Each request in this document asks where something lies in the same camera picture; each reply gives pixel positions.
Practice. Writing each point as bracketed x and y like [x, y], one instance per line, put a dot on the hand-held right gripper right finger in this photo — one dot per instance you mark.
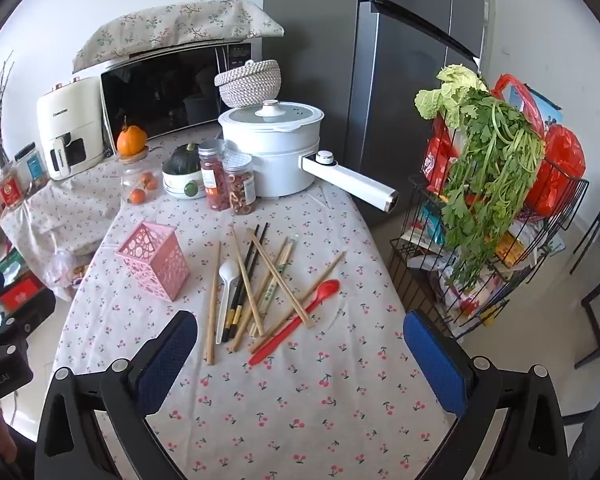
[435, 370]

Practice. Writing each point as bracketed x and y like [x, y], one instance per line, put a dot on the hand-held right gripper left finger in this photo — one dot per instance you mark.
[167, 360]

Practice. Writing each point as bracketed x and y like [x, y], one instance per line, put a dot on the wooden chopstick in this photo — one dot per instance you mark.
[212, 310]
[241, 331]
[258, 317]
[241, 260]
[325, 274]
[285, 287]

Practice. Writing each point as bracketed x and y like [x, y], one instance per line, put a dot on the pink perforated utensil basket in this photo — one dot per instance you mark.
[165, 265]

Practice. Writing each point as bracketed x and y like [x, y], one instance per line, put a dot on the white plastic spoon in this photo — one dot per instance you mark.
[228, 272]

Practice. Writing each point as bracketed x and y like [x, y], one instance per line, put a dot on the disposable chopsticks pair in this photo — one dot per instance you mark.
[271, 287]

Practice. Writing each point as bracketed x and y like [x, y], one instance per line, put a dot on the red plastic spoon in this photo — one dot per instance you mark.
[327, 287]

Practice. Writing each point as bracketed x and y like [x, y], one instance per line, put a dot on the red box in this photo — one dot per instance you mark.
[22, 296]

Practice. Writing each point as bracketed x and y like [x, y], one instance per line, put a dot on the clear plastic bag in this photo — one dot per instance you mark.
[62, 270]

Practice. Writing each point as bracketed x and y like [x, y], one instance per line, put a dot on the small floral print cloth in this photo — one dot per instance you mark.
[55, 215]

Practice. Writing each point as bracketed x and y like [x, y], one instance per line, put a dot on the red label jar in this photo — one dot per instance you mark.
[11, 190]

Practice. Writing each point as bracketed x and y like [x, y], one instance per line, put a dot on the blue label jar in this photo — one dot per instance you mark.
[32, 167]

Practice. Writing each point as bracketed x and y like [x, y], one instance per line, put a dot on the cherry print tablecloth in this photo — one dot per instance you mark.
[305, 410]

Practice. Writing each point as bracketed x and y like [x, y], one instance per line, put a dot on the yellow packet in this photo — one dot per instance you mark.
[510, 251]

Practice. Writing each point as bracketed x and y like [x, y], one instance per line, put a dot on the teal packet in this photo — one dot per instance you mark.
[432, 224]

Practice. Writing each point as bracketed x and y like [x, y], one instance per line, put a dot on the small orange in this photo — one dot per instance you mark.
[150, 180]
[137, 196]

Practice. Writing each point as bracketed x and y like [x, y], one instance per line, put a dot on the glass jar wooden lid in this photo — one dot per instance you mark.
[130, 175]

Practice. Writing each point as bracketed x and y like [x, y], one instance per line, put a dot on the black metal chair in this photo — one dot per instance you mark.
[595, 325]

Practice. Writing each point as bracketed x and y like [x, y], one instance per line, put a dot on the white bowl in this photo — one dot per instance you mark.
[172, 184]

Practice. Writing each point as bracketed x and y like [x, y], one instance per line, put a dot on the jar of red dried berries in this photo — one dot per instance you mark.
[215, 185]

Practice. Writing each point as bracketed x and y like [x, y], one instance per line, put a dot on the jar of dried fruit slices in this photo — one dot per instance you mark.
[240, 190]

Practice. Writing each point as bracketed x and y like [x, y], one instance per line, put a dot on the large orange with stem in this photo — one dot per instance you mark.
[131, 141]

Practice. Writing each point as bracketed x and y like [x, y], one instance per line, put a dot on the cream air fryer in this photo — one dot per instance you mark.
[80, 110]

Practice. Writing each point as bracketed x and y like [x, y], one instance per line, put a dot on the dark green squash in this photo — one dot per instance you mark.
[182, 160]

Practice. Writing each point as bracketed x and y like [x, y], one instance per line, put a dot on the bunch of green coriander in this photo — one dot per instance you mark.
[490, 175]

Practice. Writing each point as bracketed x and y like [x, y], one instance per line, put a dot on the red snack packet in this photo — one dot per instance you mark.
[437, 160]

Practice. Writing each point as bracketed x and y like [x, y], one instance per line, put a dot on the white electric cooking pot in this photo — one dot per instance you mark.
[280, 165]

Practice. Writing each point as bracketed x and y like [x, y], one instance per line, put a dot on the red plastic bag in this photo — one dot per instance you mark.
[560, 160]

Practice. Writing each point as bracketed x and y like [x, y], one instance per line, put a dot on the black microwave oven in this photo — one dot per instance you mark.
[155, 95]

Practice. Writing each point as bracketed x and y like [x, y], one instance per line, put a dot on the glass pot lid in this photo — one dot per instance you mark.
[290, 116]

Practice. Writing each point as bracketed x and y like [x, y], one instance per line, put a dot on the napa cabbage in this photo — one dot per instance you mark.
[450, 95]

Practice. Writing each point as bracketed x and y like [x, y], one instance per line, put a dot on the blue printed shopping bag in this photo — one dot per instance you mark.
[535, 105]

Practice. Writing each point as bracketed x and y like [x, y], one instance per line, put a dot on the grey refrigerator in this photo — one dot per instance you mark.
[405, 85]

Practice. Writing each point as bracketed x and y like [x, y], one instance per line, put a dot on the floral microwave cover cloth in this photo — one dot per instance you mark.
[170, 25]

